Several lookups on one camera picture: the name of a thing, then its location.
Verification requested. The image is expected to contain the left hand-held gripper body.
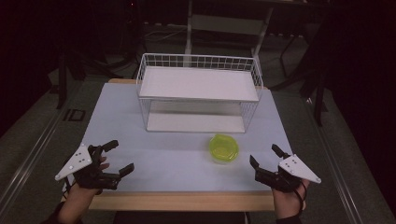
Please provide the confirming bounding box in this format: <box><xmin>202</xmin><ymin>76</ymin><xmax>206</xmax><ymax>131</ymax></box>
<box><xmin>54</xmin><ymin>143</ymin><xmax>121</xmax><ymax>191</ymax></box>

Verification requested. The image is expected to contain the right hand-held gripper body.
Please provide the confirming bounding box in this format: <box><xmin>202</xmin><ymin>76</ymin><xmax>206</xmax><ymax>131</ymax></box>
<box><xmin>254</xmin><ymin>154</ymin><xmax>322</xmax><ymax>193</ymax></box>

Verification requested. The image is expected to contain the person's right hand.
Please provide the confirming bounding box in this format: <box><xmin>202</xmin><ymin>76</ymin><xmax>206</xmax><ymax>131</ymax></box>
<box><xmin>272</xmin><ymin>179</ymin><xmax>311</xmax><ymax>220</ymax></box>

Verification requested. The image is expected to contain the person's left hand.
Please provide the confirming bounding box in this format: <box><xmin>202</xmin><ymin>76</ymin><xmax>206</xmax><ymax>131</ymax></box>
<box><xmin>56</xmin><ymin>156</ymin><xmax>110</xmax><ymax>224</ymax></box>

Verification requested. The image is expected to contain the translucent green bowl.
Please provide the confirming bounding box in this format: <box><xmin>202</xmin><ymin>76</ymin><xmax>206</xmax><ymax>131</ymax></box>
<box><xmin>208</xmin><ymin>133</ymin><xmax>240</xmax><ymax>163</ymax></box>

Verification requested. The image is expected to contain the black floor socket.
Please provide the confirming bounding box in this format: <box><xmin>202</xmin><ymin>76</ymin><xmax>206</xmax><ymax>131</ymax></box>
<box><xmin>63</xmin><ymin>108</ymin><xmax>87</xmax><ymax>122</ymax></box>

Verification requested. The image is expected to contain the black stand leg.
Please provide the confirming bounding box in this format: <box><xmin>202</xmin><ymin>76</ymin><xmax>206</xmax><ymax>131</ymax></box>
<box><xmin>312</xmin><ymin>69</ymin><xmax>329</xmax><ymax>128</ymax></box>

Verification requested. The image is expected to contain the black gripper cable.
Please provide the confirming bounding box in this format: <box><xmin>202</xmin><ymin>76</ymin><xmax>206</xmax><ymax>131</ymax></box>
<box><xmin>291</xmin><ymin>180</ymin><xmax>308</xmax><ymax>217</ymax></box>
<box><xmin>63</xmin><ymin>176</ymin><xmax>78</xmax><ymax>194</ymax></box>

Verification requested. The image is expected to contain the white wire shelf rack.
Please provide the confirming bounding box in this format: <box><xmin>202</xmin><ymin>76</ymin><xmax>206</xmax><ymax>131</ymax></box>
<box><xmin>135</xmin><ymin>52</ymin><xmax>265</xmax><ymax>134</ymax></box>

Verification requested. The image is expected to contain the grey metal frame stand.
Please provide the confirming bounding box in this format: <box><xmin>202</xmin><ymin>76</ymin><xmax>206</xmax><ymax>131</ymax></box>
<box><xmin>184</xmin><ymin>0</ymin><xmax>276</xmax><ymax>68</ymax></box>

